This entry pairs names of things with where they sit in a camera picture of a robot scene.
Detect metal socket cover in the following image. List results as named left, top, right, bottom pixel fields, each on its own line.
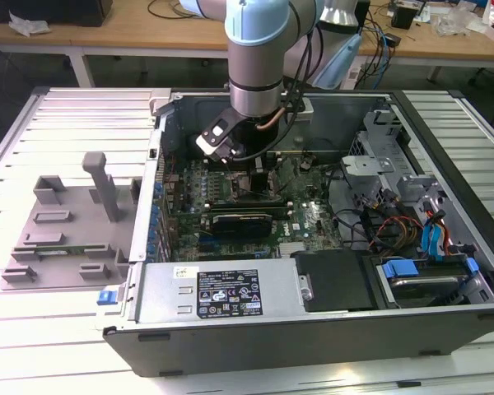
left=268, top=158, right=297, bottom=195

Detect metal framed CPU socket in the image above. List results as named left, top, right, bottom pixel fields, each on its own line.
left=226, top=169, right=273, bottom=201

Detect black RAM slot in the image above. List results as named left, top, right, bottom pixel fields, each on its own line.
left=205, top=203, right=289, bottom=210
left=205, top=207, right=294, bottom=214
left=206, top=196, right=287, bottom=202
left=205, top=199, right=294, bottom=207

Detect green motherboard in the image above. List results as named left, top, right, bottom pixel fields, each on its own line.
left=164, top=151, right=343, bottom=263

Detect black graphics card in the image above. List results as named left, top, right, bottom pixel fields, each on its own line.
left=211, top=211, right=274, bottom=239

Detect white labelled device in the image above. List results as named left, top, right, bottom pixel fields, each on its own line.
left=342, top=61, right=366, bottom=90

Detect silver metal disk bay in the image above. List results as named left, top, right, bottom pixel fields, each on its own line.
left=339, top=107, right=445, bottom=215

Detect silver finned heat sink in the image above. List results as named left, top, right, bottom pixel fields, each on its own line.
left=278, top=241, right=306, bottom=258

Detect black plastic shroud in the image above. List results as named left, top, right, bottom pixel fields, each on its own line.
left=291, top=249, right=378, bottom=313

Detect wooden desk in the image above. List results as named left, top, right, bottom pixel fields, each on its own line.
left=0, top=0, right=494, bottom=90

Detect silver labelled power supply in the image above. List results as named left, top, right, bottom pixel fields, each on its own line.
left=136, top=258, right=314, bottom=327

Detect small black box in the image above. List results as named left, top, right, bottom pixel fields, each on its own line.
left=390, top=2, right=417, bottom=30

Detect black silver PC case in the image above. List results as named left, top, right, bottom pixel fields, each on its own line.
left=102, top=88, right=494, bottom=378

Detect grey plastic parts rack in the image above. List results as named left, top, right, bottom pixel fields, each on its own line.
left=0, top=151, right=143, bottom=291

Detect blue plastic latch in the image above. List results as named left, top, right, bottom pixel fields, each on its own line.
left=96, top=290, right=119, bottom=307

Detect hard disk in blue carrier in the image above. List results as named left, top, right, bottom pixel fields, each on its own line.
left=375, top=255, right=494, bottom=309

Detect green RAM stick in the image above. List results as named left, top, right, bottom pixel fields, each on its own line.
left=36, top=246, right=108, bottom=257

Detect clear plastic bags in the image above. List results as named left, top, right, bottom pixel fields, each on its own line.
left=431, top=4, right=485, bottom=36

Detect crumpled white plastic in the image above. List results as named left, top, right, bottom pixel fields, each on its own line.
left=7, top=11, right=51, bottom=38

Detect brass cable fitting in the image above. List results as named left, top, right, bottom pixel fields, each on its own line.
left=257, top=107, right=282, bottom=132

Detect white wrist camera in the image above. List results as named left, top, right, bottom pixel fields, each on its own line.
left=195, top=107, right=248, bottom=165

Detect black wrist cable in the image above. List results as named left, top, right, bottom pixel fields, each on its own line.
left=277, top=26, right=326, bottom=124

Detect black cable bundle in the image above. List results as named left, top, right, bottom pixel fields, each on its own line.
left=328, top=164, right=375, bottom=249

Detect thin blue cable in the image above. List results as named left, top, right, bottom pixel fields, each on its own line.
left=368, top=18, right=398, bottom=90

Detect orange yellow wire bundle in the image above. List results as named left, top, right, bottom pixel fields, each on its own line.
left=368, top=216, right=423, bottom=250

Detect blue flat data wire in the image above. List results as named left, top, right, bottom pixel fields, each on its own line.
left=430, top=208, right=450, bottom=259
left=421, top=224, right=434, bottom=259

